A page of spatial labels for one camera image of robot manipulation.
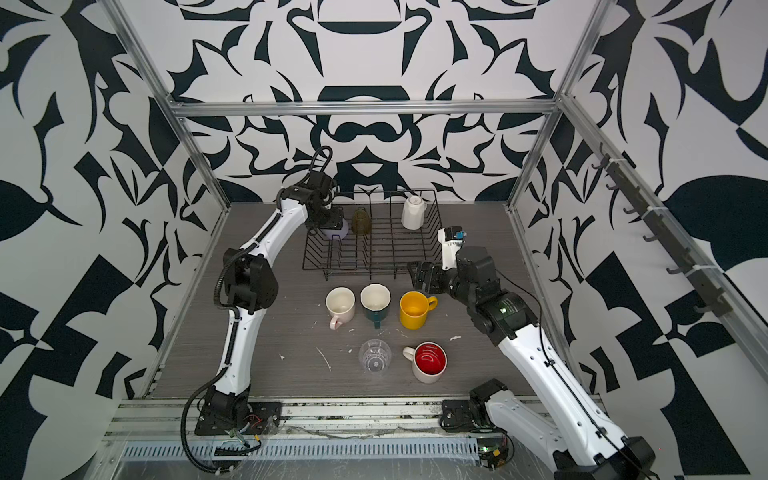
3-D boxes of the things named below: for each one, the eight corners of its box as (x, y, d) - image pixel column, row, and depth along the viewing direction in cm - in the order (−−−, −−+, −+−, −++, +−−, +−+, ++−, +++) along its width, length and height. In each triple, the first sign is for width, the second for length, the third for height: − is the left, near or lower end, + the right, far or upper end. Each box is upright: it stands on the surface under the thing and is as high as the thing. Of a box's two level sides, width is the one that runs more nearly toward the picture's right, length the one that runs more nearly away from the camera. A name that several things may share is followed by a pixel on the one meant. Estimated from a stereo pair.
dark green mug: (356, 312, 93) (353, 296, 85) (376, 294, 97) (375, 277, 89) (375, 332, 89) (374, 317, 81) (396, 312, 93) (397, 296, 85)
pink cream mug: (327, 336, 88) (322, 323, 81) (331, 300, 95) (327, 286, 88) (355, 336, 88) (352, 323, 81) (357, 301, 96) (355, 286, 88)
